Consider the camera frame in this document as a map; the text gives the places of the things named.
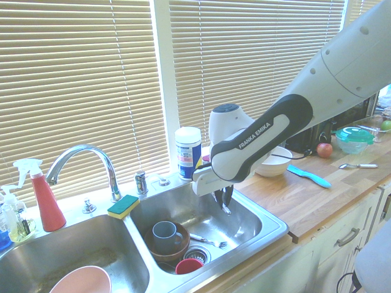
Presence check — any red apple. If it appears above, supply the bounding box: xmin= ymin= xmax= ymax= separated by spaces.
xmin=316 ymin=142 xmax=334 ymax=159

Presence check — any white wipes canister blue label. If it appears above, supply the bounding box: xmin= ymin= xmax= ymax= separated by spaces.
xmin=174 ymin=126 xmax=203 ymax=182

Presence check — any brass drawer handle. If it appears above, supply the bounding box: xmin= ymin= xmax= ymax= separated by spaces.
xmin=336 ymin=226 xmax=361 ymax=247

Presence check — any clear container with teal lid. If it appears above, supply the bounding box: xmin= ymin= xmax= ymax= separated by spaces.
xmin=335 ymin=126 xmax=375 ymax=154

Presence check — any chrome faucet handle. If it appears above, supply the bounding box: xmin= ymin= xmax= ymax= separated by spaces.
xmin=134 ymin=171 xmax=150 ymax=195

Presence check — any stainless steel double sink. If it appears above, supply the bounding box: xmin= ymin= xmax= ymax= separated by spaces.
xmin=0 ymin=173 xmax=290 ymax=293

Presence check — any silver spoon with white handle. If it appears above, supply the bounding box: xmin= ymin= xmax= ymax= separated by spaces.
xmin=338 ymin=163 xmax=379 ymax=170

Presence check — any clear glass baking dish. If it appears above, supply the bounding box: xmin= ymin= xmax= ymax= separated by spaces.
xmin=353 ymin=114 xmax=391 ymax=143

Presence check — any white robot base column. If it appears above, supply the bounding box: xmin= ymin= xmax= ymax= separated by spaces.
xmin=353 ymin=219 xmax=391 ymax=293

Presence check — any medium beige window blind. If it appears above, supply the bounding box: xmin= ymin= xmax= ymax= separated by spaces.
xmin=167 ymin=0 xmax=346 ymax=149

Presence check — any white ceramic bowl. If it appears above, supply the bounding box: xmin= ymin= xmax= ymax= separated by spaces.
xmin=254 ymin=145 xmax=293 ymax=178

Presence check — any red plastic cup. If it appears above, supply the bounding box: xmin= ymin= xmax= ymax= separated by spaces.
xmin=175 ymin=258 xmax=204 ymax=275

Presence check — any red spray bottle white trigger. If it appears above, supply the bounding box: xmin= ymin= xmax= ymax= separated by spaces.
xmin=12 ymin=159 xmax=67 ymax=233

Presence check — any black cable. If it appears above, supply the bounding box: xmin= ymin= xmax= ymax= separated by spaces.
xmin=335 ymin=270 xmax=364 ymax=293

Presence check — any large beige window blind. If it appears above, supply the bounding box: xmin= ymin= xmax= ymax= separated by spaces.
xmin=0 ymin=0 xmax=172 ymax=210

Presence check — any metal sink drain strainer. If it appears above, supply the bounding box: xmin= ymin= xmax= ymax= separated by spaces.
xmin=182 ymin=245 xmax=213 ymax=266

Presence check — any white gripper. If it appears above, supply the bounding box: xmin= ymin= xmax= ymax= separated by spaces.
xmin=191 ymin=164 xmax=235 ymax=211

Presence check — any brown wooden bowl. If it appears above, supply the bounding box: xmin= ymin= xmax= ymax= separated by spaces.
xmin=144 ymin=222 xmax=191 ymax=264

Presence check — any pink plastic bowl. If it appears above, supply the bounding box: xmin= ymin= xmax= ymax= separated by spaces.
xmin=48 ymin=265 xmax=112 ymax=293

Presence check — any yellow sponge with green top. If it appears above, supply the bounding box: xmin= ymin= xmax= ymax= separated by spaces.
xmin=106 ymin=195 xmax=141 ymax=220

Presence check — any silver fork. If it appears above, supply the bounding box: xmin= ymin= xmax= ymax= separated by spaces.
xmin=189 ymin=233 xmax=228 ymax=249

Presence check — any clear pump soap bottle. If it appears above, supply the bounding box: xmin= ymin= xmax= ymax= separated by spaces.
xmin=0 ymin=184 xmax=18 ymax=234

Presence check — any teal plastic knife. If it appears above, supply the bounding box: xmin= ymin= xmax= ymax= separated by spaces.
xmin=287 ymin=164 xmax=333 ymax=189

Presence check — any chrome curved faucet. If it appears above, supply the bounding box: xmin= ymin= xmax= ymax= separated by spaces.
xmin=45 ymin=143 xmax=123 ymax=203

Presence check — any black microwave oven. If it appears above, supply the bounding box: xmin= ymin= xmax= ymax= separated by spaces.
xmin=334 ymin=93 xmax=380 ymax=131

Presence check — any blue liquid bottle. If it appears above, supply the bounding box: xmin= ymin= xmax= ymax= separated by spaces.
xmin=0 ymin=224 xmax=13 ymax=251

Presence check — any cream kitchen cabinet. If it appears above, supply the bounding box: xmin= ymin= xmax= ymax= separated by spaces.
xmin=195 ymin=179 xmax=391 ymax=293

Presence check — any grey mug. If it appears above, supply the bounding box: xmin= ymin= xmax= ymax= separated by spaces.
xmin=152 ymin=221 xmax=185 ymax=255

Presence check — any black toaster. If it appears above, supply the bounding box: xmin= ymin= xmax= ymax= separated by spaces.
xmin=285 ymin=120 xmax=338 ymax=154

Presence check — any chrome sink sprayer knob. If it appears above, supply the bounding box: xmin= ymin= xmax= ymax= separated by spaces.
xmin=81 ymin=197 xmax=97 ymax=214

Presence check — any narrow beige window blind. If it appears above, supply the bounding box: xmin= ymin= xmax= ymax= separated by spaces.
xmin=347 ymin=0 xmax=379 ymax=31

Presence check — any clear soap dispenser bottle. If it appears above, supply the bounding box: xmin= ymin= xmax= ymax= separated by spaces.
xmin=8 ymin=209 xmax=37 ymax=244

